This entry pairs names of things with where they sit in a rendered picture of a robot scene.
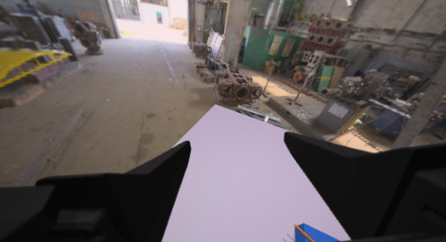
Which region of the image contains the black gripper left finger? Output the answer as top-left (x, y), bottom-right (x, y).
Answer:
top-left (35, 141), bottom-right (191, 242)

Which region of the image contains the blue flat panel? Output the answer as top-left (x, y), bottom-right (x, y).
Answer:
top-left (294, 223), bottom-right (340, 242)

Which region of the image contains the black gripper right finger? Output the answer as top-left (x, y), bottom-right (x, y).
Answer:
top-left (283, 131), bottom-right (446, 239)

